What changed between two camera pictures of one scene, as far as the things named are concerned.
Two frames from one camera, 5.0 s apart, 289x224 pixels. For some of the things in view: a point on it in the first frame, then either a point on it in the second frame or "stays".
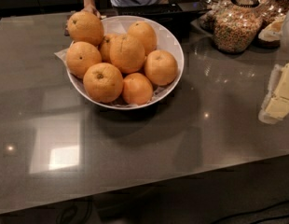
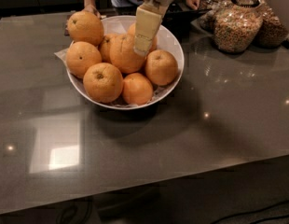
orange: (127, 53) stays
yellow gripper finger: (280, 98) to (149, 16)
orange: (103, 82) stays
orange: (137, 89) stays
